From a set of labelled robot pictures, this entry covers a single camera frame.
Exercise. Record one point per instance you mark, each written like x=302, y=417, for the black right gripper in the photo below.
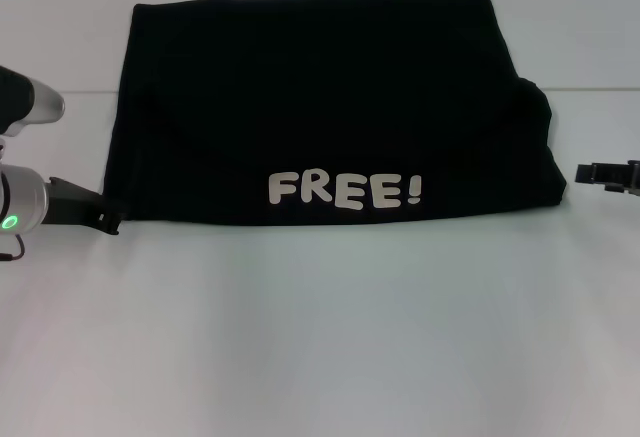
x=635, y=177

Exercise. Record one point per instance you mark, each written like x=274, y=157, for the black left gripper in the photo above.
x=72, y=204

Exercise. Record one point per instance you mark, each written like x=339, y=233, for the black t-shirt with white print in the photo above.
x=300, y=107

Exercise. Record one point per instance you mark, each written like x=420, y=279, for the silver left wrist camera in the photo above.
x=30, y=102

